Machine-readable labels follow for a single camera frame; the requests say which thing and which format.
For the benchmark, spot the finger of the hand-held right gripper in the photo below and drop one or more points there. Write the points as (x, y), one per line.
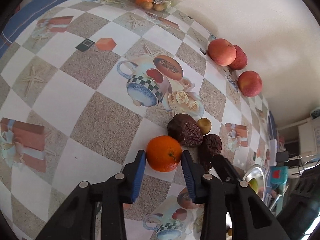
(223, 167)

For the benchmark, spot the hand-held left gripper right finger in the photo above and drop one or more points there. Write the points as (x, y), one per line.
(190, 180)

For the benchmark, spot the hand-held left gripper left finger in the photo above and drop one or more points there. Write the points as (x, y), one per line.
(138, 177)

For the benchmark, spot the stainless steel basin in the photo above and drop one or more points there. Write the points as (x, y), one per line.
(255, 173)

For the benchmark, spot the green jujube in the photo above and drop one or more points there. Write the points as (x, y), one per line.
(253, 183)

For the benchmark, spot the dried red date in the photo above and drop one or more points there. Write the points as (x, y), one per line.
(211, 145)
(185, 130)

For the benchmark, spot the small brown fruit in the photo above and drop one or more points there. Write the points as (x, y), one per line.
(203, 126)

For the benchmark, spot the teal box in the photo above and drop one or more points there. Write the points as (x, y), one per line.
(278, 177)

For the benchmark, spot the black charger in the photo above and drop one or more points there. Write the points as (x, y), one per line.
(282, 157)

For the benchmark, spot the teal patterned cloth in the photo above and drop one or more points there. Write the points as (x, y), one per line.
(315, 113)

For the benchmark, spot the checkered printed tablecloth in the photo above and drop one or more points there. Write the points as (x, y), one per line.
(87, 80)

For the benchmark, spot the pale red apple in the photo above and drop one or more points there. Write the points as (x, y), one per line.
(222, 52)

